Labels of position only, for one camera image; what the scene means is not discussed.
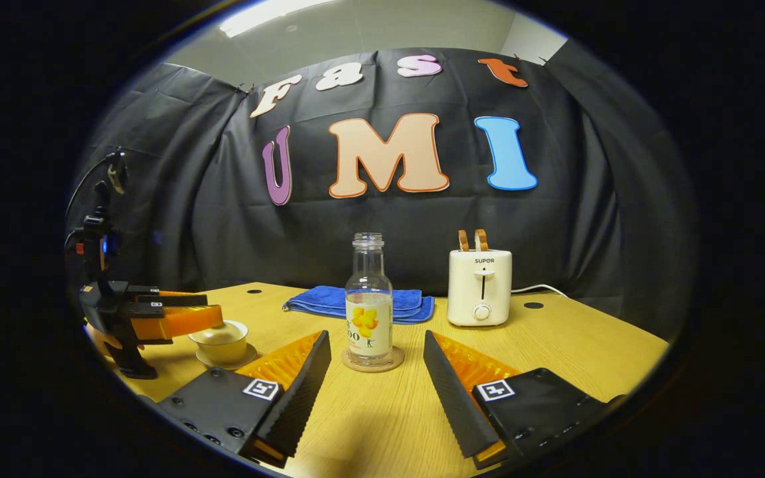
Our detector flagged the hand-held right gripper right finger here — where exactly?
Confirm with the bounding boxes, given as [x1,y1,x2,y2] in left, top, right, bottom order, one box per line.
[423,330,626,470]

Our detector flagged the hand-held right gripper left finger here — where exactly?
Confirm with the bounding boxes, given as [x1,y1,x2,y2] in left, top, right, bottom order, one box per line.
[157,330,332,469]

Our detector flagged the cream ceramic teacup lid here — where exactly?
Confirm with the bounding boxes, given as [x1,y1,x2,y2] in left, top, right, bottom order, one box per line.
[189,320,249,346]

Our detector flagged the cream ceramic teacup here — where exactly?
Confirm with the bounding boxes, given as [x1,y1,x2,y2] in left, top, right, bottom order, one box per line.
[193,339,249,364]

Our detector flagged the round cork coaster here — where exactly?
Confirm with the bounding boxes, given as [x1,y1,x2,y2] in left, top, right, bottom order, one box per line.
[341,345,405,373]

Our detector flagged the clear plastic water bottle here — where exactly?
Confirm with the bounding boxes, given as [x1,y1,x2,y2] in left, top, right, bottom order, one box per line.
[345,232,394,368]

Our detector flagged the folded blue towel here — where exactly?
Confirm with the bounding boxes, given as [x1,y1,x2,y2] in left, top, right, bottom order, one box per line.
[282,285,435,325]

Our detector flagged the cream white toaster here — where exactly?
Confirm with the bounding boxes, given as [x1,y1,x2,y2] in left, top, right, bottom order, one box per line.
[448,249,513,327]

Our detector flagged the black backdrop cloth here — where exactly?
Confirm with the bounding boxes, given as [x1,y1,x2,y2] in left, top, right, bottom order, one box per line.
[67,40,699,339]

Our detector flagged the white toaster power cable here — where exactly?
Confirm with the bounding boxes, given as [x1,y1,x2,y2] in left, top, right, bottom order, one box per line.
[511,284,569,298]

